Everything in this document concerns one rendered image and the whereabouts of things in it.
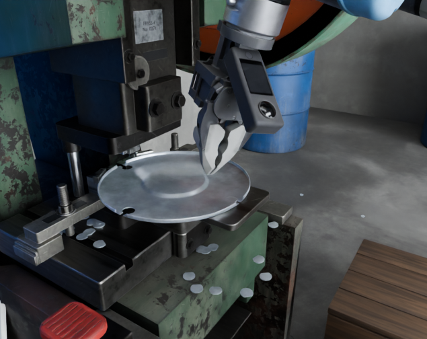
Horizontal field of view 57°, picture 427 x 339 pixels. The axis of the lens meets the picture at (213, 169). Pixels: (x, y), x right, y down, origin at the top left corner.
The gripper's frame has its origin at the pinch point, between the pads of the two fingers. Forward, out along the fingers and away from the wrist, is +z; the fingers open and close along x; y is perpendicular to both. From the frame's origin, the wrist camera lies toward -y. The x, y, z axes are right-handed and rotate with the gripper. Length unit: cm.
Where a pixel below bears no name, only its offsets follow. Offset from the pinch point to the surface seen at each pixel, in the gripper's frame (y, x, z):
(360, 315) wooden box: -6, -55, 42
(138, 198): 11.5, 5.4, 13.7
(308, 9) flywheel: 27.8, -30.1, -21.9
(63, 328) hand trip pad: -11.7, 21.5, 14.6
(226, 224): -2.4, -4.3, 9.0
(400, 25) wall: 198, -277, -12
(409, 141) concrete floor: 130, -264, 61
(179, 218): 1.2, 2.3, 10.3
